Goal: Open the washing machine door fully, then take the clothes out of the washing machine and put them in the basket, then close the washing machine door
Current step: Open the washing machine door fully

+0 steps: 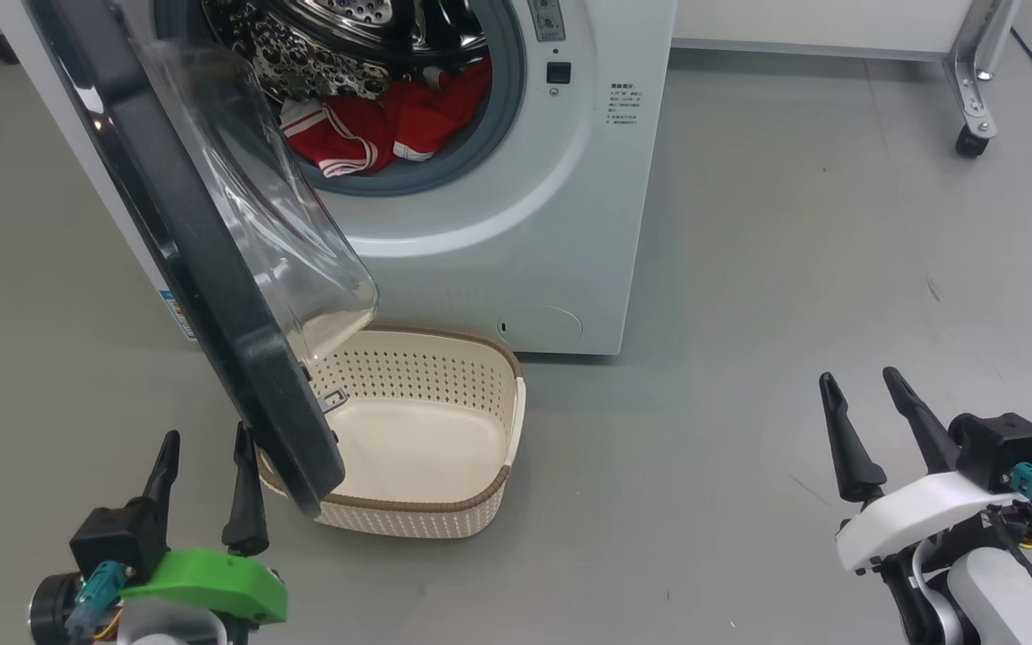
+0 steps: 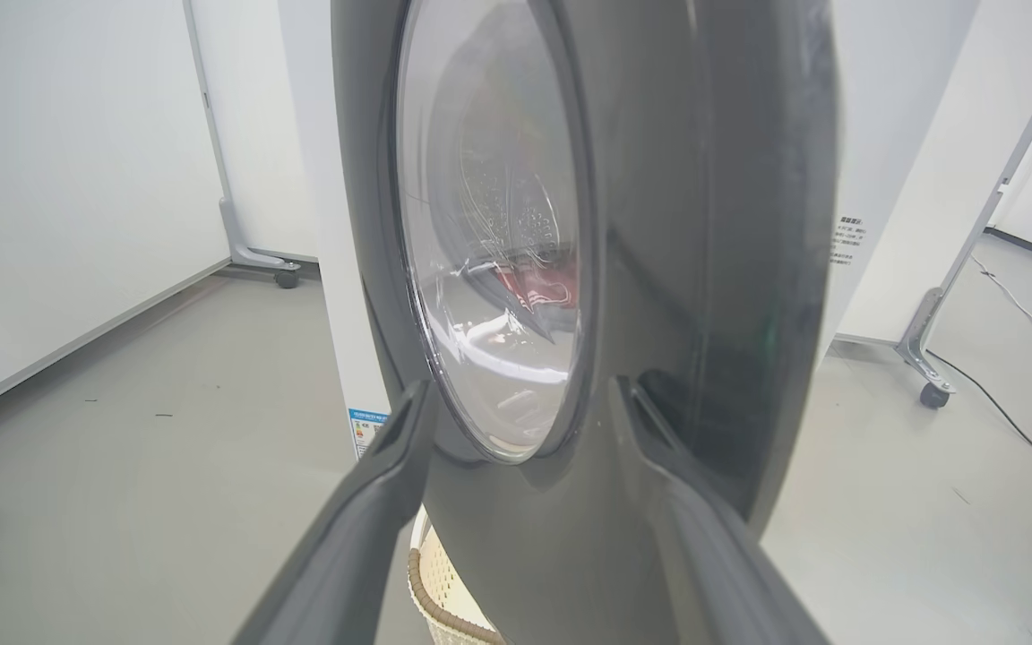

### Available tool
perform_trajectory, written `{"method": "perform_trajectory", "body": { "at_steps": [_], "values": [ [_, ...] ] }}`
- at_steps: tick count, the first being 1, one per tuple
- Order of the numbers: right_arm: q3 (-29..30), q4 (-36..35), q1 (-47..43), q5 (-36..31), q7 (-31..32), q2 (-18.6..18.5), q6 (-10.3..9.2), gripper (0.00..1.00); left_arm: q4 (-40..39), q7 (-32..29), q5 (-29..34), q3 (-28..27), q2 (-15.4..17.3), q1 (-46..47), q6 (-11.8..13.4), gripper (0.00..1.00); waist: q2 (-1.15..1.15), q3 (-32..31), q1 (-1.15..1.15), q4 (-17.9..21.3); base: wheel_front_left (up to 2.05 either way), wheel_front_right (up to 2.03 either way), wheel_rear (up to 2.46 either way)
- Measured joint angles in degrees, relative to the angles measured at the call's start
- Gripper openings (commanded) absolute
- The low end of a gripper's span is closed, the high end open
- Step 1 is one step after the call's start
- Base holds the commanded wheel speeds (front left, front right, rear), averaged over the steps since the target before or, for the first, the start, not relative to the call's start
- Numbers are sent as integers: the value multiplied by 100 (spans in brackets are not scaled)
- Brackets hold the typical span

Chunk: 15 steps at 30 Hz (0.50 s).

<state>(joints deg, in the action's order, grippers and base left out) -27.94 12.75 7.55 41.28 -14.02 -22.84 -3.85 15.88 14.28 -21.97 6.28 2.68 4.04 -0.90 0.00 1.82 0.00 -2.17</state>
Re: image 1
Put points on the white front-load washing machine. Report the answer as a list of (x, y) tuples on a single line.
[(516, 242)]

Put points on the cream perforated laundry basket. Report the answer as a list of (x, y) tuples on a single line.
[(426, 448)]

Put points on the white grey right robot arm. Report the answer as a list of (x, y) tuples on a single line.
[(991, 600)]

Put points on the washing machine glass door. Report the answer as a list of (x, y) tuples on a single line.
[(211, 296)]

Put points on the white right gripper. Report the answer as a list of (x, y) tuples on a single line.
[(901, 515)]

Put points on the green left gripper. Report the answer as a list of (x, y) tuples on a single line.
[(211, 582)]

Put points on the blue energy label sticker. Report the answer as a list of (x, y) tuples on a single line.
[(177, 313)]

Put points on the red white-striped garment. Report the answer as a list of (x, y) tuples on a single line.
[(364, 125)]

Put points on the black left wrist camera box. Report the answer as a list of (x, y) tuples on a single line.
[(117, 537)]

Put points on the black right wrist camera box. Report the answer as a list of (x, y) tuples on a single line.
[(1004, 448)]

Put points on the metal stand leg with caster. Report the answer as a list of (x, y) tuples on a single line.
[(973, 81)]

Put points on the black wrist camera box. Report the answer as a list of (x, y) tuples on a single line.
[(1004, 448), (117, 537)]

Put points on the grey warning label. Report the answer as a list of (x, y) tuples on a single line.
[(547, 18)]

